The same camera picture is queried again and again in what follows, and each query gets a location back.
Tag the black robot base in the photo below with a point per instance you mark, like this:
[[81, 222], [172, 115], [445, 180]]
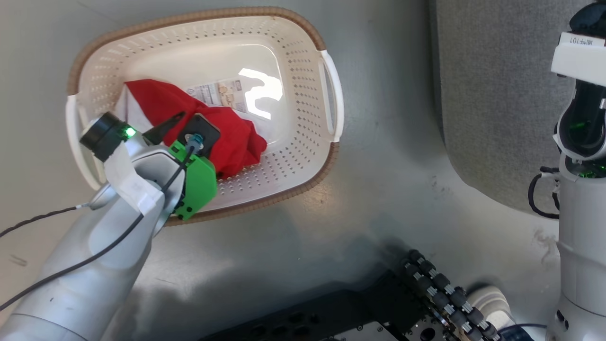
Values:
[[322, 312]]

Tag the grey fabric sofa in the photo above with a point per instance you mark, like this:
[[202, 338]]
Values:
[[497, 94]]

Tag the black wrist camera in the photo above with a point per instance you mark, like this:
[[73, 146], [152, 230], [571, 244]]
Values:
[[202, 132], [589, 19]]

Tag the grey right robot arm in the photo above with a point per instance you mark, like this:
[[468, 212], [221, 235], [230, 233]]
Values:
[[582, 213]]

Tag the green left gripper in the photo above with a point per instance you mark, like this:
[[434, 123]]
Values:
[[199, 182]]

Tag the red and white garment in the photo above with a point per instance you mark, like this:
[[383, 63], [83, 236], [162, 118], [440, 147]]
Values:
[[222, 132]]

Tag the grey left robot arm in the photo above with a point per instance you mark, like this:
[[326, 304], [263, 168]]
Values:
[[90, 255]]

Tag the white round base part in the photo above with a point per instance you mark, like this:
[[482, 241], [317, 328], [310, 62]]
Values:
[[492, 303]]

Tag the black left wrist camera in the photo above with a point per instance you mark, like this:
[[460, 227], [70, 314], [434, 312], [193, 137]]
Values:
[[202, 132]]

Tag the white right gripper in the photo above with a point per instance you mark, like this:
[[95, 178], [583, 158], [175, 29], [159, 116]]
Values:
[[580, 59]]

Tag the black roller omni wheel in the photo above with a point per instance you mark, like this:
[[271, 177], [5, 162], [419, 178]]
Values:
[[450, 298]]

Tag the cream laundry basket brown rim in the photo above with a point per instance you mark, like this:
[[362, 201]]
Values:
[[284, 123]]

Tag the paper label sticker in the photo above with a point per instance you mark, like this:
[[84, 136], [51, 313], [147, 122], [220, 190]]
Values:
[[218, 94]]

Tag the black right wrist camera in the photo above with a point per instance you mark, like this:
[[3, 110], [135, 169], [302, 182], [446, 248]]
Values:
[[589, 19]]

